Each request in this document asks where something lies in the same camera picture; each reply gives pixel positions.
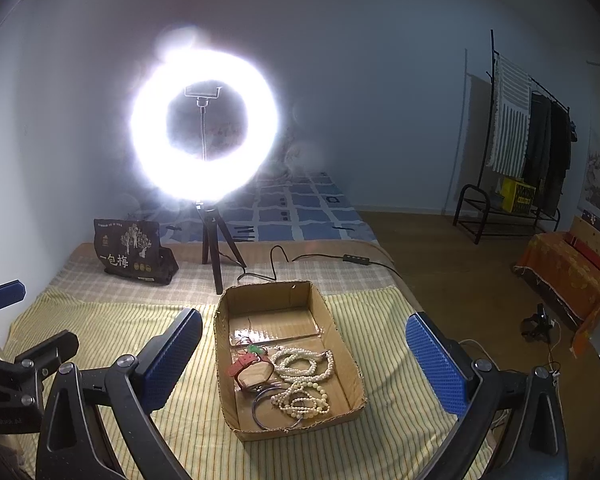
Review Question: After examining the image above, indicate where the thin metal bangle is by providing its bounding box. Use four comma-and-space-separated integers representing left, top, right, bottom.
252, 382, 306, 431

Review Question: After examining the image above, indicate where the small black device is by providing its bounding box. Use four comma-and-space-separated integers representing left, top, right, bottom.
520, 304, 556, 343

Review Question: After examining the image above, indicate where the wooden board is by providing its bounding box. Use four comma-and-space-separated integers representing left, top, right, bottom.
570, 216, 600, 263

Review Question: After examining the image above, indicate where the phone holder clamp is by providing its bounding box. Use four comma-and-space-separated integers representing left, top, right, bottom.
184, 84, 223, 161

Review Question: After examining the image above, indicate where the long red box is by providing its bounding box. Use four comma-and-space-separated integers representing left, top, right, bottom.
566, 232, 600, 268

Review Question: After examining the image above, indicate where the striped towel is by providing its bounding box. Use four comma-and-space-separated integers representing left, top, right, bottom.
485, 55, 533, 178

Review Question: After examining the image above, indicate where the yellow crate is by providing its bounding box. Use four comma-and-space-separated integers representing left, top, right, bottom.
501, 177, 537, 212

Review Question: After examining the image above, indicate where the orange covered bench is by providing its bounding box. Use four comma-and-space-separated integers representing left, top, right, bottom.
512, 232, 600, 358

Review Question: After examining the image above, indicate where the grey-green hanging garment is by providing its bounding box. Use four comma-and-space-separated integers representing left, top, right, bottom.
522, 91, 552, 196

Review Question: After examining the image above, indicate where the cardboard box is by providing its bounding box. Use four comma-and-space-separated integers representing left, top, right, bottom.
214, 280, 368, 443

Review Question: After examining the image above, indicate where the red strap wristwatch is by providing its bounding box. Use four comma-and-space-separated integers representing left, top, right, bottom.
227, 352, 276, 392

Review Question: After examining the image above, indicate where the white cable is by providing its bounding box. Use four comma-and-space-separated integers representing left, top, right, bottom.
460, 320, 563, 378

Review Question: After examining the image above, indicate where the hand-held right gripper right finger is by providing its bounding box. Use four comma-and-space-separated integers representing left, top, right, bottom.
405, 311, 570, 480

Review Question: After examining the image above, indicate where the black metal shoe rack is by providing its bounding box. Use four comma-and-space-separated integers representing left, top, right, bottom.
452, 185, 562, 245

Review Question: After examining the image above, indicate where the black hanging garment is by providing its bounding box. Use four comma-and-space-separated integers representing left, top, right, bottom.
547, 102, 574, 216

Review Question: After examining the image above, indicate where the yellow striped cloth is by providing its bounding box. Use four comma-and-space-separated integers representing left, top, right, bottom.
2, 285, 496, 480

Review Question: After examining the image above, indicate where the black printed bag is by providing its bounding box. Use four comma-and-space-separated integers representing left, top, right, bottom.
92, 217, 180, 286

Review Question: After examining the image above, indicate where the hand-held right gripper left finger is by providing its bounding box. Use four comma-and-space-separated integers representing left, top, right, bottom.
35, 307, 204, 480

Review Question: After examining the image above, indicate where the plaid blanket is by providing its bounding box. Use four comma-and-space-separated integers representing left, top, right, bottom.
50, 240, 396, 311

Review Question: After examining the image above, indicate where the black tripod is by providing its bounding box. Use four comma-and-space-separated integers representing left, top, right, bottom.
195, 200, 248, 296

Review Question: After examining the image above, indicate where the pearl necklace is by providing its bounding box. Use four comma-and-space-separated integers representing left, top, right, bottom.
270, 346, 337, 383
270, 377, 331, 418

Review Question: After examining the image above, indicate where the black clothes rack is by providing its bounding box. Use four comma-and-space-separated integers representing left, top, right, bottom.
481, 30, 578, 226

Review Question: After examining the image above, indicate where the black power cable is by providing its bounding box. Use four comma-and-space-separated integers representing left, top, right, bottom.
222, 245, 411, 291

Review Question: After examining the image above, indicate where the blue patterned bed sheet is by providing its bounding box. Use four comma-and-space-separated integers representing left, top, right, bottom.
150, 170, 381, 246

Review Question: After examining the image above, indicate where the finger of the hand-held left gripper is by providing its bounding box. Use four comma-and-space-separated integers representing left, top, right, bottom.
0, 280, 27, 314
0, 330, 80, 386

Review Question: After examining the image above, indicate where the white ring light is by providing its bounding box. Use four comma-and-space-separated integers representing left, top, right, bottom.
130, 27, 286, 206

